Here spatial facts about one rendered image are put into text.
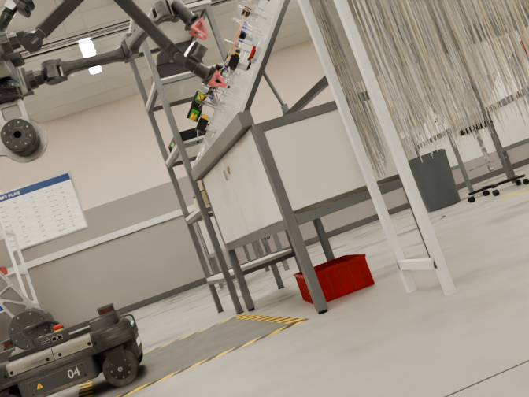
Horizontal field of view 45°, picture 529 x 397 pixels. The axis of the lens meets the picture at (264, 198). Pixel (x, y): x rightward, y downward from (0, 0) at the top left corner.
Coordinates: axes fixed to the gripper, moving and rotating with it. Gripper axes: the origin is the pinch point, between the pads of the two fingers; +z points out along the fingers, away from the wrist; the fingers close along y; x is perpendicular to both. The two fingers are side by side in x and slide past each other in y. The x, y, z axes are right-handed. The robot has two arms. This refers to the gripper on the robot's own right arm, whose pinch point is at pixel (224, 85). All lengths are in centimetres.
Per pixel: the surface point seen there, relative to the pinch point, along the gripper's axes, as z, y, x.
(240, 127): 13.5, -26.9, 19.7
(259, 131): 20.6, -29.0, 17.6
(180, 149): -1, 94, 18
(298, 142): 36.9, -28.4, 12.6
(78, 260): -41, 767, 129
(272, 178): 35, -30, 32
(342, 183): 61, -29, 18
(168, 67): -32, 106, -24
